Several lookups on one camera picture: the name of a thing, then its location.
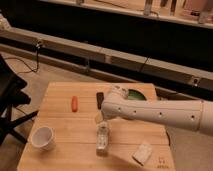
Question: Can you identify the clear plastic bottle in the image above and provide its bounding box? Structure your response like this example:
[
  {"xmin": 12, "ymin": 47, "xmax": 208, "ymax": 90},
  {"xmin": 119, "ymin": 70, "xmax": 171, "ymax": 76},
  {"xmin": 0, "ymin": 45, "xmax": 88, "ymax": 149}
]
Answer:
[{"xmin": 96, "ymin": 122, "xmax": 109, "ymax": 155}]

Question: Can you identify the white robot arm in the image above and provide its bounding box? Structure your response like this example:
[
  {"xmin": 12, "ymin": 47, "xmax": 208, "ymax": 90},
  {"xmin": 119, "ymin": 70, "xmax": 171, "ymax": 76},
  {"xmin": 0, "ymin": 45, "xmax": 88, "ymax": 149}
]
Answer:
[{"xmin": 101, "ymin": 85, "xmax": 213, "ymax": 136}]

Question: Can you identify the black rectangular block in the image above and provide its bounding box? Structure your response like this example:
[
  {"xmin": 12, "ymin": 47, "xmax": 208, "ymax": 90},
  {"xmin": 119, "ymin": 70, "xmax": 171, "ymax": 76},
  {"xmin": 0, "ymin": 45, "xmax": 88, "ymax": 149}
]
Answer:
[{"xmin": 96, "ymin": 92, "xmax": 104, "ymax": 110}]

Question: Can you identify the orange carrot toy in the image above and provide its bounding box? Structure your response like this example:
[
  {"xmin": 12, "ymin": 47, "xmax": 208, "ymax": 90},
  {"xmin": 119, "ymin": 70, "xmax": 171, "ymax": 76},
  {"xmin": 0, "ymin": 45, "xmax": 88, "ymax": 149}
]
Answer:
[{"xmin": 71, "ymin": 96, "xmax": 78, "ymax": 112}]

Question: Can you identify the green bowl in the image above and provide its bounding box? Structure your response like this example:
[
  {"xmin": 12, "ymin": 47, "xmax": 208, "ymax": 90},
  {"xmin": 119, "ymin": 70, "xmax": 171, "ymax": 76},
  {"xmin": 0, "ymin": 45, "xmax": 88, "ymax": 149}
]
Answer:
[{"xmin": 127, "ymin": 89, "xmax": 146, "ymax": 100}]

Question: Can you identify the white sponge block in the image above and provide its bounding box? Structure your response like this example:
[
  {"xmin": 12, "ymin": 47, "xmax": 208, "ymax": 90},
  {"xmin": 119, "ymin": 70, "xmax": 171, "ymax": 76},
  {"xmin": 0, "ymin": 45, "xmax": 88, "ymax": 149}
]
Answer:
[{"xmin": 132, "ymin": 143, "xmax": 152, "ymax": 166}]

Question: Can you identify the white paper cup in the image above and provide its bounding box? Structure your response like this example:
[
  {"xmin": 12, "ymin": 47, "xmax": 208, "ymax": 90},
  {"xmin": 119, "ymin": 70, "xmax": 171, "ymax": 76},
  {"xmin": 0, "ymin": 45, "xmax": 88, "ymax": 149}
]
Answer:
[{"xmin": 31, "ymin": 126, "xmax": 55, "ymax": 150}]

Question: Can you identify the black cable on floor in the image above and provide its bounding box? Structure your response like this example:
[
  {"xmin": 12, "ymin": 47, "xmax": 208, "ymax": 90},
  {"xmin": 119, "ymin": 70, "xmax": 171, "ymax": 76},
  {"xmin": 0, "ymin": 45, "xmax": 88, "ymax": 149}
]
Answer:
[{"xmin": 3, "ymin": 39, "xmax": 44, "ymax": 75}]

